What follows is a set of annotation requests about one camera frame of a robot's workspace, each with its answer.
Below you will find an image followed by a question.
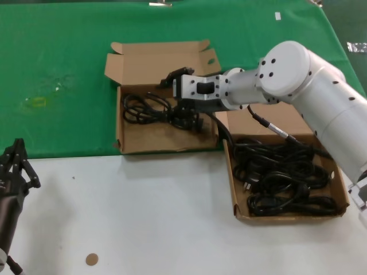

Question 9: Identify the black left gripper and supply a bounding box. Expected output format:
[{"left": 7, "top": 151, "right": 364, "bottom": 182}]
[{"left": 0, "top": 138, "right": 41, "bottom": 250}]

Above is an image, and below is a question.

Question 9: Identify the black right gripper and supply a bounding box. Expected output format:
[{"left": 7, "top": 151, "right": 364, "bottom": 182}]
[{"left": 156, "top": 66, "right": 231, "bottom": 128}]

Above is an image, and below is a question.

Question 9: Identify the black power cable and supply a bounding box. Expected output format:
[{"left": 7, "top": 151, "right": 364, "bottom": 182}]
[
  {"left": 232, "top": 137, "right": 319, "bottom": 176},
  {"left": 247, "top": 193, "right": 339, "bottom": 217},
  {"left": 122, "top": 91, "right": 206, "bottom": 131},
  {"left": 242, "top": 168, "right": 331, "bottom": 196}
]

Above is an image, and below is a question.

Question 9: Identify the cardboard box with plain lid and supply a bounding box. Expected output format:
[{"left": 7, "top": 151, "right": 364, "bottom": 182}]
[{"left": 103, "top": 40, "right": 222, "bottom": 155}]

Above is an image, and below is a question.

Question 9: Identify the cardboard box with wide lid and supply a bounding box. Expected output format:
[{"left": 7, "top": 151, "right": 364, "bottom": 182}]
[{"left": 213, "top": 102, "right": 351, "bottom": 226}]

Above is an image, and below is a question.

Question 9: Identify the green table cloth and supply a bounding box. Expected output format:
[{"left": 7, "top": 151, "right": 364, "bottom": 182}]
[{"left": 0, "top": 0, "right": 367, "bottom": 160}]

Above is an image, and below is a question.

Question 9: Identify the crumpled silver foil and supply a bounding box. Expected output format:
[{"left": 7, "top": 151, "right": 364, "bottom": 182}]
[{"left": 346, "top": 42, "right": 367, "bottom": 54}]

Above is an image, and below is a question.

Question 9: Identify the right arm cable with connector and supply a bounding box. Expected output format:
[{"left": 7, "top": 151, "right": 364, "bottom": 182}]
[{"left": 210, "top": 104, "right": 333, "bottom": 158}]

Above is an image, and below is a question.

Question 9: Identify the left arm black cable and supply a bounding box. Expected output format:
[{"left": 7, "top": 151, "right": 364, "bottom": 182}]
[{"left": 5, "top": 254, "right": 25, "bottom": 275}]

